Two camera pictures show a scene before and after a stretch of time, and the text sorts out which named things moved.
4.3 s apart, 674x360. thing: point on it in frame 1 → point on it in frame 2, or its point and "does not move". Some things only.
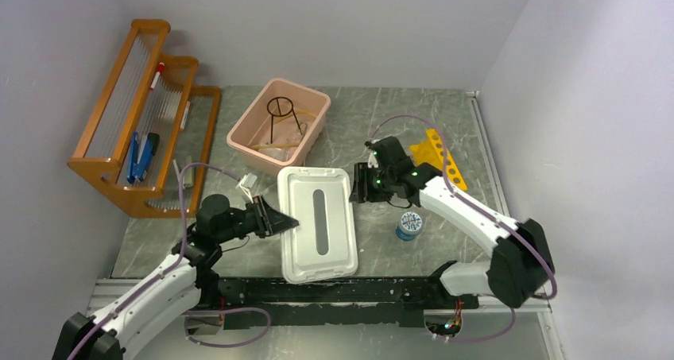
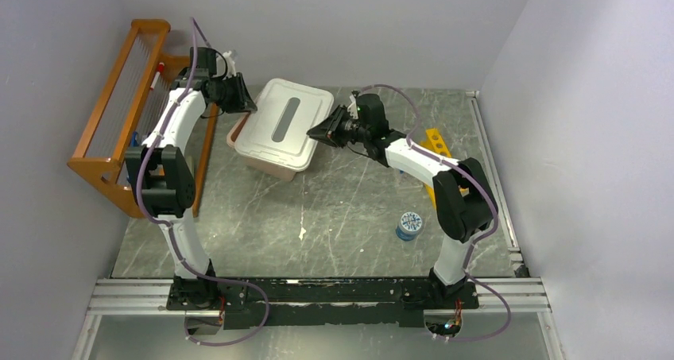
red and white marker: x=160 y=67 does not move
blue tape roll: x=408 y=226 does not move
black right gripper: x=362 y=186 → x=328 y=130
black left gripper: x=272 y=220 → x=244 y=101
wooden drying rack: x=145 y=143 does not move
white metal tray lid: x=323 y=245 → x=276 y=131
